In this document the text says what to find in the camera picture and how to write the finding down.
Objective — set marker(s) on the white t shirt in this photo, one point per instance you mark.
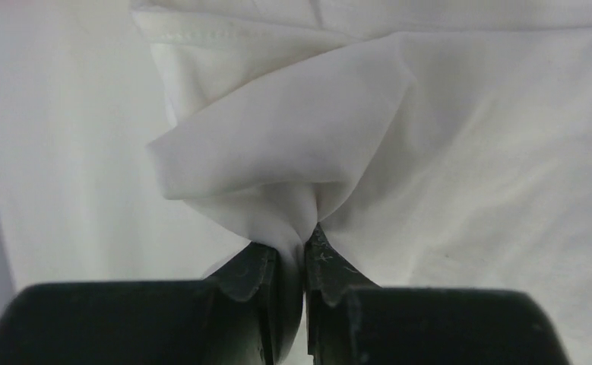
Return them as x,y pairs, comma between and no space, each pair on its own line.
438,143

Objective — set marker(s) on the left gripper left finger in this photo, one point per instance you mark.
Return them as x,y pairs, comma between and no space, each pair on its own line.
226,318

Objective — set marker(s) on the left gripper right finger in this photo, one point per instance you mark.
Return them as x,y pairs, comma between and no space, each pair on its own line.
352,320

